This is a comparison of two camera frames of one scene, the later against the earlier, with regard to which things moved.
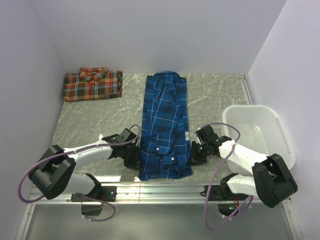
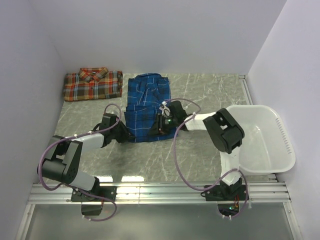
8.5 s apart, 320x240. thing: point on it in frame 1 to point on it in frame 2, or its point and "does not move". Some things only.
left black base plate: (107, 194) does not move
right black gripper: (195, 159) to (158, 128)
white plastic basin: (262, 129) does not move
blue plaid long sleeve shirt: (165, 148) to (146, 93)
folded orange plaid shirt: (90, 83) does not move
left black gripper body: (130, 155) to (120, 133)
